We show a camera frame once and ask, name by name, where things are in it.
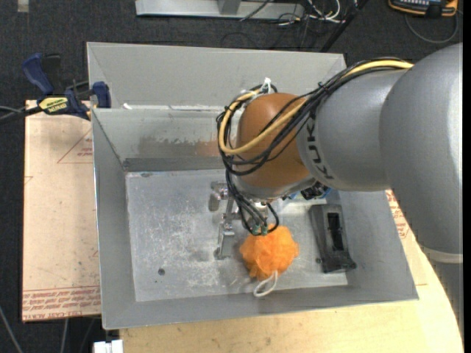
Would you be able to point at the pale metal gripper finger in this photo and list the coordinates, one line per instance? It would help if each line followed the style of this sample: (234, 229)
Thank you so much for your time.
(221, 241)
(230, 245)

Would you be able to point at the orange mesh bath sponge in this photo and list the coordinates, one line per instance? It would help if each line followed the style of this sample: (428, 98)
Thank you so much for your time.
(268, 252)

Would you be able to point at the grey metal bin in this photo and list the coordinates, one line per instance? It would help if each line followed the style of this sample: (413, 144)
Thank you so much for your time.
(165, 234)

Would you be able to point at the black stapler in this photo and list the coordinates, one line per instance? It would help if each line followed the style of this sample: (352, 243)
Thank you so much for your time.
(333, 241)

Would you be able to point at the brown cardboard board red print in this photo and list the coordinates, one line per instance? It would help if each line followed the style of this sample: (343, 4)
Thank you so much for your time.
(59, 215)

